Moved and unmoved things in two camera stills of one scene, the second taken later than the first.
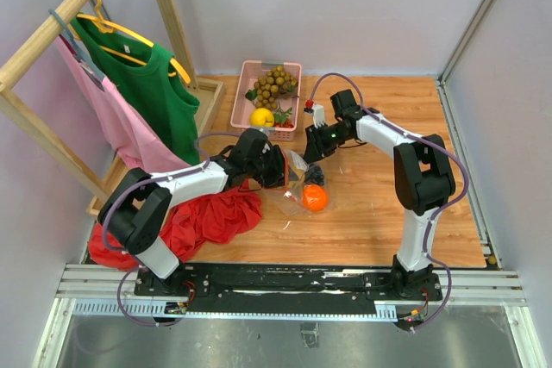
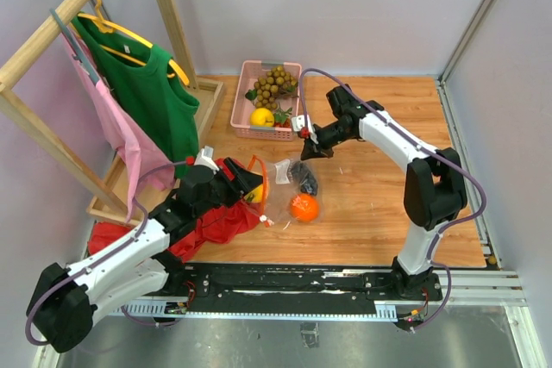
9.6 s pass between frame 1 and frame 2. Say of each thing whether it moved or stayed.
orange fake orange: moved
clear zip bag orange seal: moved
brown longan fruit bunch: stayed
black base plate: stayed
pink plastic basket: stayed
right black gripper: stayed
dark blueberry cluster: moved
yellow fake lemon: stayed
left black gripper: moved
